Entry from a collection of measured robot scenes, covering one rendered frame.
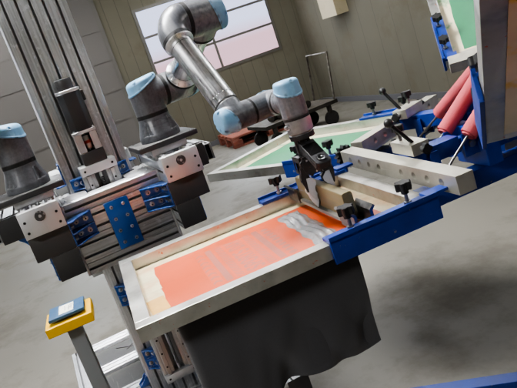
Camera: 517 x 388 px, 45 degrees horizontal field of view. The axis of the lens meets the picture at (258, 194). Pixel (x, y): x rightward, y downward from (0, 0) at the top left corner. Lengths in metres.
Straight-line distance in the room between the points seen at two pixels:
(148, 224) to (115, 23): 7.89
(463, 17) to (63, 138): 1.79
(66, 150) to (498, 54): 1.73
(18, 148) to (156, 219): 0.53
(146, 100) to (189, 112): 7.91
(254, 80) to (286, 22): 1.12
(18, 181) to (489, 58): 1.62
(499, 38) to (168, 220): 1.56
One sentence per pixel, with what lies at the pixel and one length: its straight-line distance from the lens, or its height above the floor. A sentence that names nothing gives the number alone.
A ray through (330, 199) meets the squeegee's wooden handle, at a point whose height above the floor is 1.03.
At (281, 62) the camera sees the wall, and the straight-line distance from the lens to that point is 10.73.
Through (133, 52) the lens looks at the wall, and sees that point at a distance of 10.04.
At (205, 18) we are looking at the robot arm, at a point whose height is 1.59.
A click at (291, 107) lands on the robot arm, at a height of 1.29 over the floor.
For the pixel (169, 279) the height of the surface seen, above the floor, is 0.95.
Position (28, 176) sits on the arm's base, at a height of 1.30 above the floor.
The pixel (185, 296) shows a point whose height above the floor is 0.95.
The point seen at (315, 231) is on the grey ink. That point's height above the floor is 0.96.
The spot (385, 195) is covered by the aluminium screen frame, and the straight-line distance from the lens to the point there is 1.78.
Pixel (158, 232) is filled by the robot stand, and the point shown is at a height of 0.95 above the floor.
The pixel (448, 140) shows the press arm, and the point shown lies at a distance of 1.91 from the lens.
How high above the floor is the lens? 1.51
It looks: 14 degrees down
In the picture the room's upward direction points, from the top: 19 degrees counter-clockwise
